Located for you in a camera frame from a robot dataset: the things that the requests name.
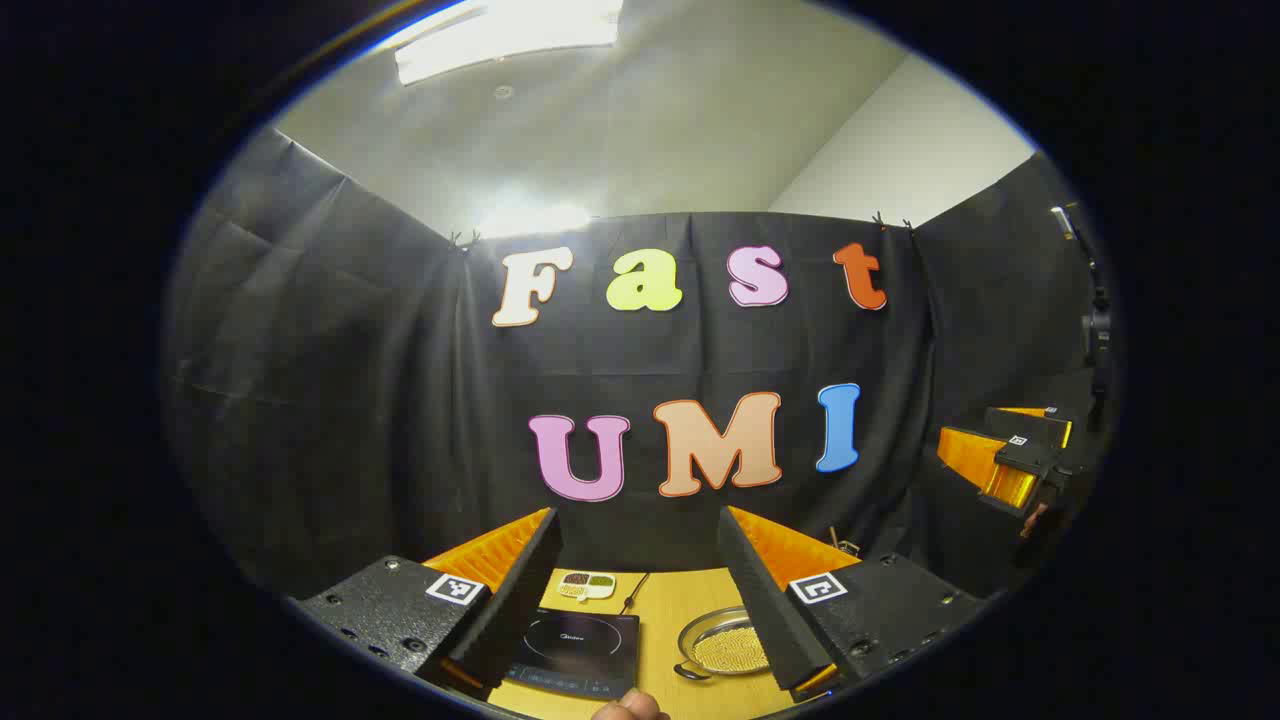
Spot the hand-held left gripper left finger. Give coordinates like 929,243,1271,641
295,506,564,703

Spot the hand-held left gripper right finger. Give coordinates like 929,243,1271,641
716,505,987,704

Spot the pile of soybeans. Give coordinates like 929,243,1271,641
693,625,771,674

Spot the steel pot with black handles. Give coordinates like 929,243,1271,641
673,605,777,683

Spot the black induction cooktop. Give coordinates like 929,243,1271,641
503,607,641,699

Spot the white divided bean plate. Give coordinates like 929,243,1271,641
556,570,618,602

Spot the black stand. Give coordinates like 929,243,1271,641
1050,203,1113,401

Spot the black backdrop cloth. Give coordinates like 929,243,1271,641
160,125,1111,601

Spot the ceiling light panel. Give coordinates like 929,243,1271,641
393,0,626,88

